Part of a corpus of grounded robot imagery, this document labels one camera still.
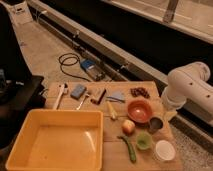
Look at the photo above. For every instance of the small metal cup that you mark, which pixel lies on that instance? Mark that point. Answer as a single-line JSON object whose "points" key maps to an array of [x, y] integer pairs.
{"points": [[155, 124]]}

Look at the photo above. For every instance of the yellow plastic tub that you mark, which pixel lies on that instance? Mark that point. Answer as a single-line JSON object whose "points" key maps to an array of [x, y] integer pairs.
{"points": [[58, 140]]}

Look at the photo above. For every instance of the white plastic cup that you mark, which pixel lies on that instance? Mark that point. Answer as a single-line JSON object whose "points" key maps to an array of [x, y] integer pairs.
{"points": [[164, 151]]}

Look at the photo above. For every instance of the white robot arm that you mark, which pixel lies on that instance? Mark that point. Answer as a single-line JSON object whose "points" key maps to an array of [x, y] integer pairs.
{"points": [[189, 82]]}

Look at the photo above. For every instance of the brown wooden block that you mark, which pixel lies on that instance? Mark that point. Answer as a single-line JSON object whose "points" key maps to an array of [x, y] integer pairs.
{"points": [[98, 95]]}

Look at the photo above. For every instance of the red bowl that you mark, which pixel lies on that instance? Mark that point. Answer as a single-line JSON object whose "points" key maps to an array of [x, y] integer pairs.
{"points": [[139, 111]]}

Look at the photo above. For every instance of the green cucumber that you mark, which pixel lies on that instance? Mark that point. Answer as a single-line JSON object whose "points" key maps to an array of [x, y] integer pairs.
{"points": [[131, 152]]}

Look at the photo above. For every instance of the green plastic cup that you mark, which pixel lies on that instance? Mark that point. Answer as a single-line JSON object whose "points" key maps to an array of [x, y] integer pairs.
{"points": [[143, 141]]}

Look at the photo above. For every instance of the yellow corn cob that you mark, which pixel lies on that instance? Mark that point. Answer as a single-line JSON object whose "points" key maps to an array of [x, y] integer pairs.
{"points": [[112, 112]]}

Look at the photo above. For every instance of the red yellow apple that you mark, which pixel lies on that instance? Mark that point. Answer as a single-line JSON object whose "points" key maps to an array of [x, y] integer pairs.
{"points": [[128, 127]]}

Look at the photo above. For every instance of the white paper sheet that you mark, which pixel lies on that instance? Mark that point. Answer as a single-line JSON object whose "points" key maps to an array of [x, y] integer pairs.
{"points": [[20, 14]]}

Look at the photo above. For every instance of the blue power box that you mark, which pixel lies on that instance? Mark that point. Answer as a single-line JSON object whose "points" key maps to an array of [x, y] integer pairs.
{"points": [[87, 64]]}

